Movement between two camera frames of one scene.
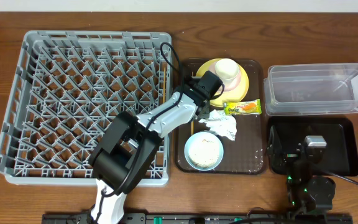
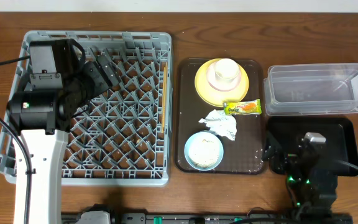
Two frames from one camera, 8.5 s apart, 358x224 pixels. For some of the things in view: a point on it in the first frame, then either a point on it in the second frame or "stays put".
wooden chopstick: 164,87 stays put
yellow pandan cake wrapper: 251,107 stays put
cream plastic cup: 227,70 stays put
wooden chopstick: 192,122 -> 165,75
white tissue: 221,124 stays put
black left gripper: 204,109 -> 95,78
